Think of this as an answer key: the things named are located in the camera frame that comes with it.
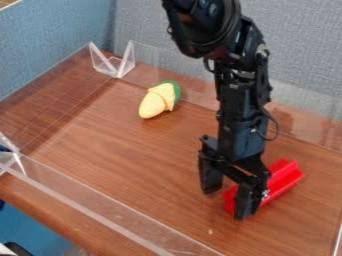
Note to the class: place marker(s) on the clear acrylic back wall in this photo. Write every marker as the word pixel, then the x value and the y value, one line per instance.
pixel 309 116

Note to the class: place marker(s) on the clear acrylic corner bracket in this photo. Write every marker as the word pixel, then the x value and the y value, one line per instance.
pixel 114 66

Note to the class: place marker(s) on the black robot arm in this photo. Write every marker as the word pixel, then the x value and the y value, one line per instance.
pixel 211 30

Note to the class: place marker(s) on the yellow green toy corn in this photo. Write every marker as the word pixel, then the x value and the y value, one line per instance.
pixel 161 99

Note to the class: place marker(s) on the black object bottom left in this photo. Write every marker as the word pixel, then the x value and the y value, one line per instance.
pixel 18 249

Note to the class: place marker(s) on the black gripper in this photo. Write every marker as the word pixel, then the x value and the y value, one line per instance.
pixel 247 172

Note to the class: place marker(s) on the clear acrylic left bracket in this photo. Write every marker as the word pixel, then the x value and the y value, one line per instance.
pixel 10 156

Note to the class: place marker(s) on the clear acrylic front wall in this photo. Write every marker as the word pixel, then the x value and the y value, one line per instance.
pixel 139 228

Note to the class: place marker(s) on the red plastic block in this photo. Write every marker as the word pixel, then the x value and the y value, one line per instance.
pixel 286 176

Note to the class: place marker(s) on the clear acrylic wall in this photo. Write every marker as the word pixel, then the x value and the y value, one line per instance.
pixel 309 116
pixel 139 228

